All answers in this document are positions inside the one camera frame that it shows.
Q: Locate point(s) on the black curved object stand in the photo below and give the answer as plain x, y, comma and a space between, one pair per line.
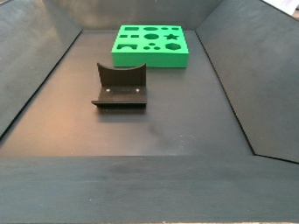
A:
122, 86

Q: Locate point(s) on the green foam shape board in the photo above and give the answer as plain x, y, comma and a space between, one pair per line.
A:
157, 45

